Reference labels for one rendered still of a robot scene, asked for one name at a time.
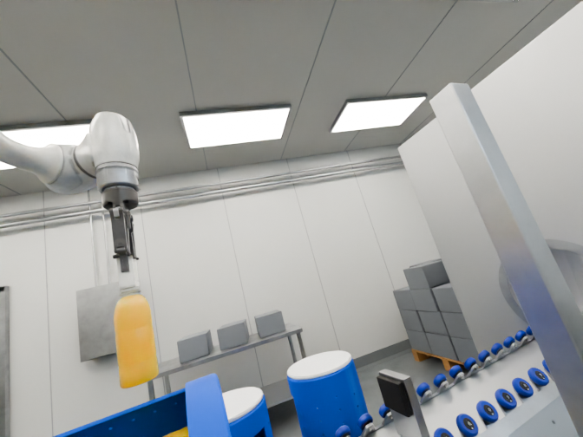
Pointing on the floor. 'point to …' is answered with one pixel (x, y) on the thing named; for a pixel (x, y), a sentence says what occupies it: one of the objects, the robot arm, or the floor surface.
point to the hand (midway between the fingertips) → (128, 274)
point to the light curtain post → (517, 243)
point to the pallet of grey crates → (434, 316)
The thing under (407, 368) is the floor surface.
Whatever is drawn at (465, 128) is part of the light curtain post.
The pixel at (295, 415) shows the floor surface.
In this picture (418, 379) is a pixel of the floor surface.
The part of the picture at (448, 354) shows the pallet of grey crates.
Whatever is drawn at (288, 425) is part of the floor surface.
